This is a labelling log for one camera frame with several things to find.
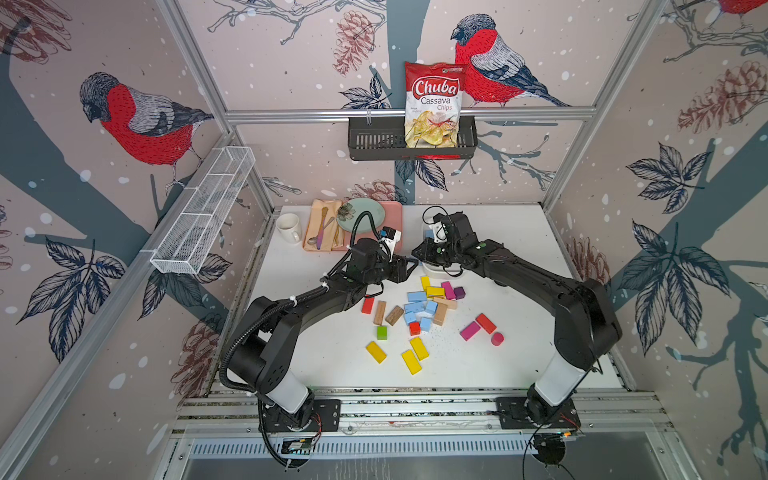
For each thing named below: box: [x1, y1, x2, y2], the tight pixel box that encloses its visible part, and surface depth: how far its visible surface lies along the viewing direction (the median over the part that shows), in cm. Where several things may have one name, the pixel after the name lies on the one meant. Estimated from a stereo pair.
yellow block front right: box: [409, 337, 430, 361], surface depth 87 cm
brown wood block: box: [385, 305, 404, 326], surface depth 92 cm
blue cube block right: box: [425, 300, 438, 315], surface depth 92 cm
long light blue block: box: [407, 291, 427, 302], surface depth 97 cm
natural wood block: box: [433, 302, 448, 326], surface depth 92 cm
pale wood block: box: [433, 297, 458, 309], surface depth 96 cm
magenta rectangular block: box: [441, 281, 456, 300], surface depth 97 cm
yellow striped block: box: [426, 287, 445, 297], surface depth 97 cm
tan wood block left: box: [373, 300, 387, 326], surface depth 94 cm
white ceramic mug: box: [276, 213, 302, 244], surface depth 106 cm
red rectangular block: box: [362, 297, 375, 314], surface depth 94 cm
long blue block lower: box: [404, 302, 427, 314], surface depth 94 cm
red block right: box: [475, 313, 497, 335], surface depth 92 cm
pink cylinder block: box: [491, 332, 505, 346], surface depth 87 cm
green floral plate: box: [336, 197, 385, 233], surface depth 123 cm
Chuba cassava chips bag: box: [404, 61, 467, 149], surface depth 87 cm
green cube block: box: [377, 326, 388, 341], surface depth 90 cm
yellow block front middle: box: [401, 349, 422, 375], surface depth 85 cm
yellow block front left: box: [366, 341, 387, 364], surface depth 85 cm
